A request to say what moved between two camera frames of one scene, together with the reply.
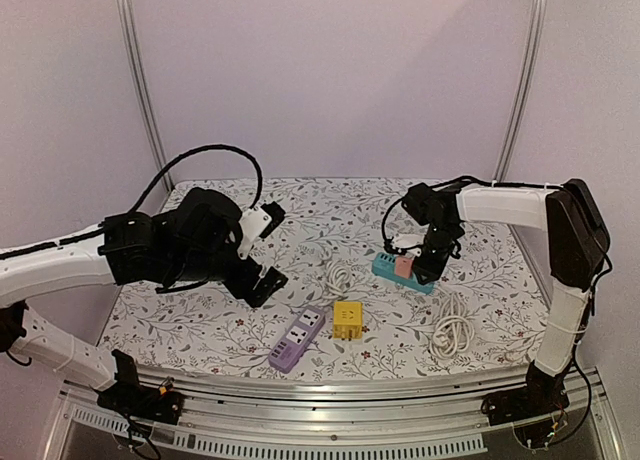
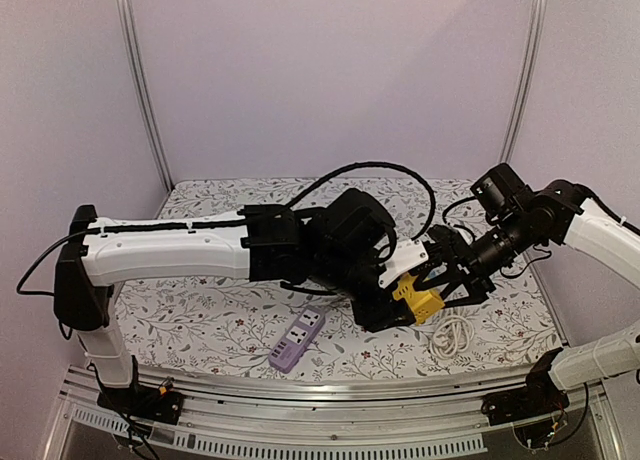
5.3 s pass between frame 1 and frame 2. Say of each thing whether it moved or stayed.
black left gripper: moved
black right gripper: moved
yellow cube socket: moved
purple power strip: stayed
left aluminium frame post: stayed
